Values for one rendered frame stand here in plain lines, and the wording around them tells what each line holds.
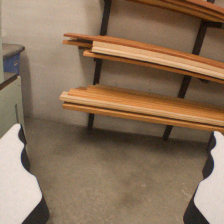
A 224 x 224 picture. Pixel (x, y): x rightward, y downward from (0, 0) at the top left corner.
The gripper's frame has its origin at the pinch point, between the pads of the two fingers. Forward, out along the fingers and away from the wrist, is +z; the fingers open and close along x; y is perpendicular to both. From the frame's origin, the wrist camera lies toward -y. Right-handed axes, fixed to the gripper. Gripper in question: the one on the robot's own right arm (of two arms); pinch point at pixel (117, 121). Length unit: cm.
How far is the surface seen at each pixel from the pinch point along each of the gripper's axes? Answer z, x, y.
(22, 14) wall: 176, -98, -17
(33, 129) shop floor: 154, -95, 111
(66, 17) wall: 177, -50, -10
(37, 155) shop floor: 113, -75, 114
